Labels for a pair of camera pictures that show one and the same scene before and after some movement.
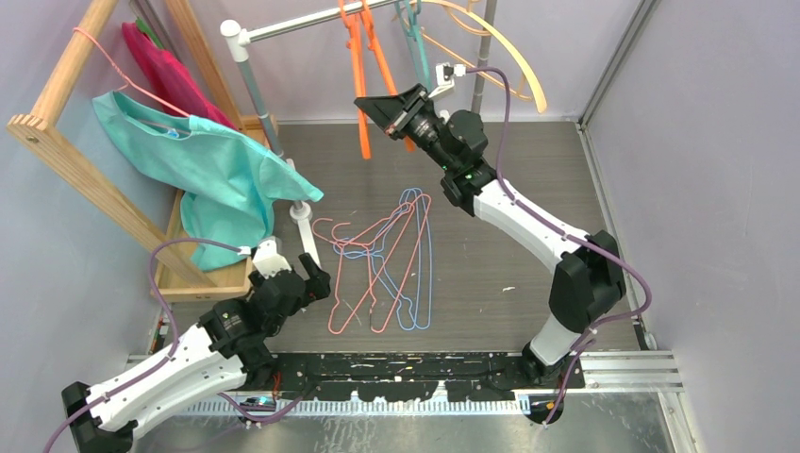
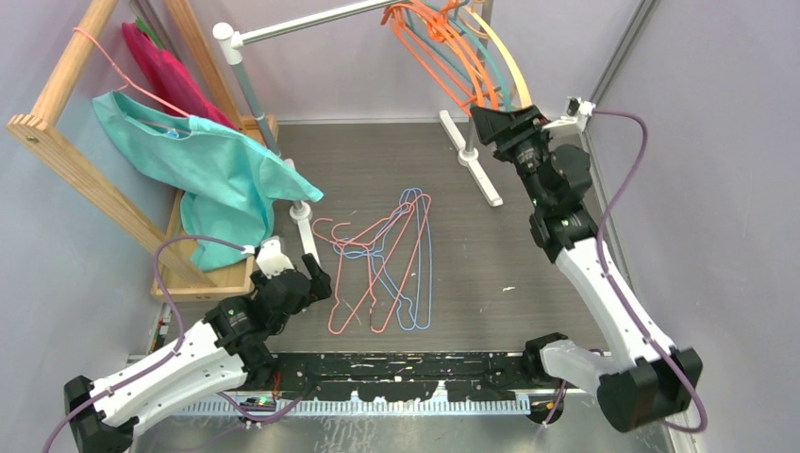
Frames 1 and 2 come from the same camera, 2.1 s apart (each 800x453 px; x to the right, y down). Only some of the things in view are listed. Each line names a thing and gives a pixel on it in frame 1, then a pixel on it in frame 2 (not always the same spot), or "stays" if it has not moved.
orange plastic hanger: [352, 23] → [487, 99]
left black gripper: [318, 279] stays
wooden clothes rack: [45, 135] stays
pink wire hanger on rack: [127, 81] stays
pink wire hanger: [370, 281] → [334, 332]
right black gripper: [395, 113] → [500, 126]
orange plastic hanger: [375, 44] → [461, 36]
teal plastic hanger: [408, 11] → [455, 15]
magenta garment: [173, 77] stays
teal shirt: [230, 181] stays
